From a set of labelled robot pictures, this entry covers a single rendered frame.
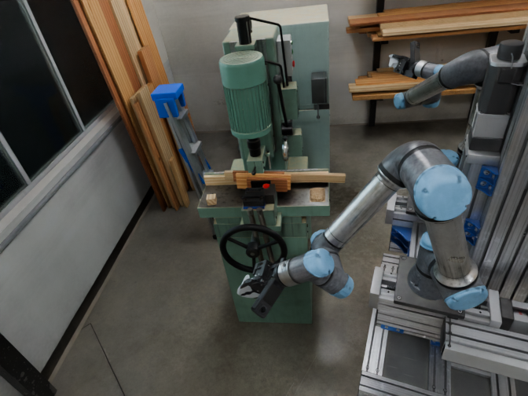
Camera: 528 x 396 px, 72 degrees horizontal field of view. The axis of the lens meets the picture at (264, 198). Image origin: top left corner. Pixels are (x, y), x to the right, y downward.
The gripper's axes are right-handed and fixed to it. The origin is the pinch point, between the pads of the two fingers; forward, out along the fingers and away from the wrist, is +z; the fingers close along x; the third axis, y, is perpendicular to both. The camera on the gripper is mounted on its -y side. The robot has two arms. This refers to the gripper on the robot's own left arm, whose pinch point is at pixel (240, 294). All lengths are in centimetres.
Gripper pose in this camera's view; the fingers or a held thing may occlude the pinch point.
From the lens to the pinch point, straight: 122.5
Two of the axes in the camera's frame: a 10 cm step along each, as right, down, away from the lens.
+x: -6.9, -6.1, -3.8
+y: 2.4, -7.0, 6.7
